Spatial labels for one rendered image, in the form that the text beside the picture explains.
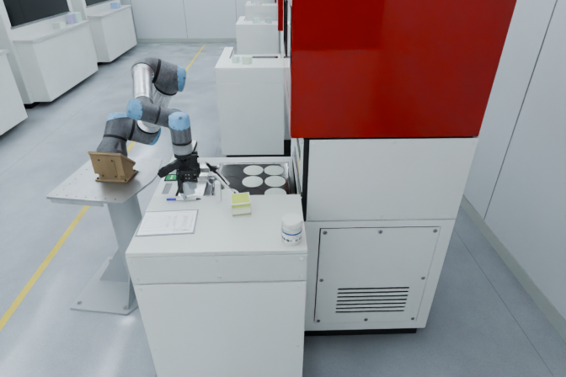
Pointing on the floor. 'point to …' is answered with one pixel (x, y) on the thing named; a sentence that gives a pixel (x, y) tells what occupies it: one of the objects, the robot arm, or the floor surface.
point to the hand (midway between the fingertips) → (183, 196)
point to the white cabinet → (225, 327)
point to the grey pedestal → (114, 268)
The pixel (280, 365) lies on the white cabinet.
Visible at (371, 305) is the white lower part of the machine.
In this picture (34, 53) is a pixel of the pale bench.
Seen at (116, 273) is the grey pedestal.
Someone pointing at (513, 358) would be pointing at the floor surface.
